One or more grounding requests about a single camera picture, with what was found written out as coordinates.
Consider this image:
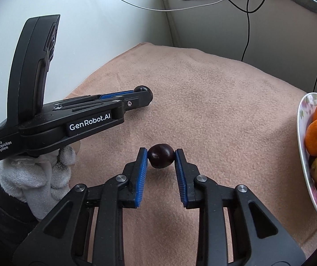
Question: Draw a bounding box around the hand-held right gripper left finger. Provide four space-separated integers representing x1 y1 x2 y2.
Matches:
13 147 148 266

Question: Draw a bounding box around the dark plum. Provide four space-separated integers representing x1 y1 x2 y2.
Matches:
147 143 175 169

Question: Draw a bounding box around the person's left hand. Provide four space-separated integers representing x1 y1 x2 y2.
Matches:
0 145 77 223

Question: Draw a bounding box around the pink towel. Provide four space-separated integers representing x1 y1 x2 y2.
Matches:
64 42 317 266

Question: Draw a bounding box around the person's left forearm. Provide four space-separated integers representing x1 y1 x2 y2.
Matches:
0 169 40 266

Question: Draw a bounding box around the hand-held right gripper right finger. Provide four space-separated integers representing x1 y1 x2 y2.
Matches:
174 149 307 266

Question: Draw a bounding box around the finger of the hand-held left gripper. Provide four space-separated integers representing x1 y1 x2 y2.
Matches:
64 85 149 102
120 88 154 115

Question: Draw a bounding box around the white floral plate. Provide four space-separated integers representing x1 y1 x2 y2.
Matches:
297 92 317 221

